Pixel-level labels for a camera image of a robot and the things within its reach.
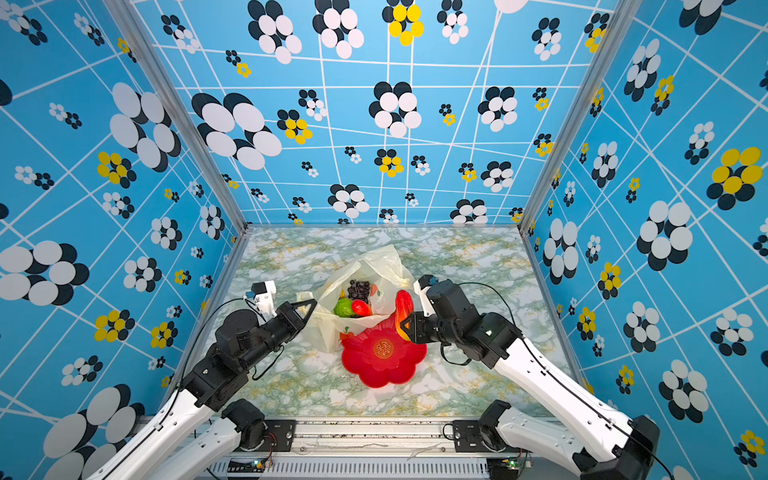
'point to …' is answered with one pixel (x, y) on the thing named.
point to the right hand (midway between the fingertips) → (406, 324)
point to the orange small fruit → (403, 309)
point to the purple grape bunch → (358, 290)
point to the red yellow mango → (361, 308)
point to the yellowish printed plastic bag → (387, 275)
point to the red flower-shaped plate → (381, 356)
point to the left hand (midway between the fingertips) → (320, 302)
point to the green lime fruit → (343, 307)
